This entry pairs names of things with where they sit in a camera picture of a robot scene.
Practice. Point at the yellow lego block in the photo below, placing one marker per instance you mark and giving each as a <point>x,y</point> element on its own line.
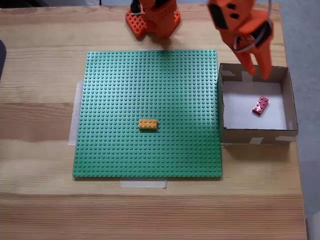
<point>148,124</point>

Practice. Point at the black rounded device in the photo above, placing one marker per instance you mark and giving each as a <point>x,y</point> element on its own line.
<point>2,57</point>

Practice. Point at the green lego baseplate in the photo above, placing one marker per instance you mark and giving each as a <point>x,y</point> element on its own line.
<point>112,112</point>

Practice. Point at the short masking tape strip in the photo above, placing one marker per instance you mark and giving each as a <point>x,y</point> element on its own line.
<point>142,184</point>

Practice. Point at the red lego block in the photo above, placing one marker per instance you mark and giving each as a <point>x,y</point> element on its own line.
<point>260,105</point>

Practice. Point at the white paper box lining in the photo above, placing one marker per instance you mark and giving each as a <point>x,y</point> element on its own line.
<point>240,110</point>

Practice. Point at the long masking tape strip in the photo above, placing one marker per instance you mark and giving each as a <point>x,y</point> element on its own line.
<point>73,120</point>

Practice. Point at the cardboard box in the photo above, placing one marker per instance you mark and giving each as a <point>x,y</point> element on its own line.
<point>235,137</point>

